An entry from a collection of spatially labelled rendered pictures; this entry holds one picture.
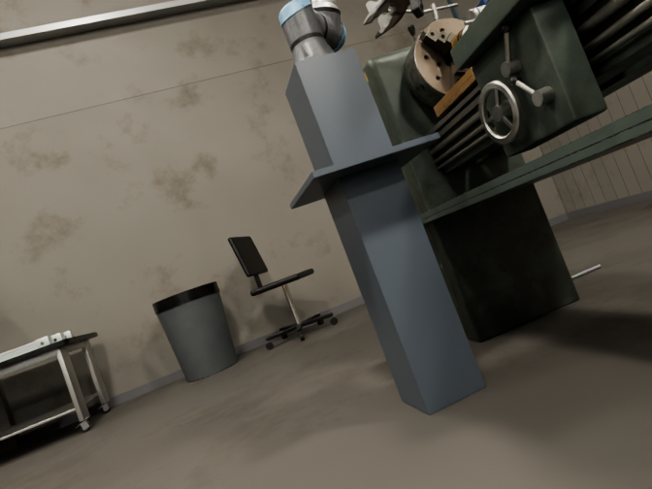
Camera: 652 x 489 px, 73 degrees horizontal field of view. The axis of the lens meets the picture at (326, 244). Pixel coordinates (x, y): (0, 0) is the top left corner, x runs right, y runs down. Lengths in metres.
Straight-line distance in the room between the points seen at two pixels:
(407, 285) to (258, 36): 4.27
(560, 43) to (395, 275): 0.69
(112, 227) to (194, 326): 1.38
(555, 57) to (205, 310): 3.20
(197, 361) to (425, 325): 2.72
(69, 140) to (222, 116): 1.44
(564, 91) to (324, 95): 0.65
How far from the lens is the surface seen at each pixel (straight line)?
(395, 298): 1.31
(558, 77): 1.10
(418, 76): 1.84
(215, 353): 3.82
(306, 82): 1.39
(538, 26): 1.13
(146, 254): 4.51
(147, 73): 5.05
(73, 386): 3.74
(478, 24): 1.21
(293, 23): 1.55
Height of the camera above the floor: 0.50
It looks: 3 degrees up
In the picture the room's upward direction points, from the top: 21 degrees counter-clockwise
